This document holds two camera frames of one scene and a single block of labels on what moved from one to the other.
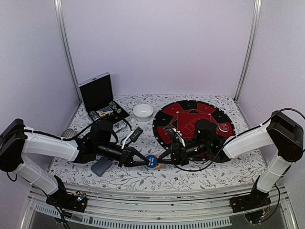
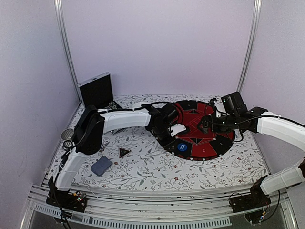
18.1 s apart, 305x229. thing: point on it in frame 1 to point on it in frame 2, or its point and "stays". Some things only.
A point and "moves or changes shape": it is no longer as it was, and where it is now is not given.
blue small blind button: (153, 161) moves or changes shape
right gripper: (180, 154) to (214, 128)
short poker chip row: (112, 104) stays
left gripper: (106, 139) to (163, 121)
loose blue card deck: (99, 166) stays
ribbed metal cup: (69, 133) stays
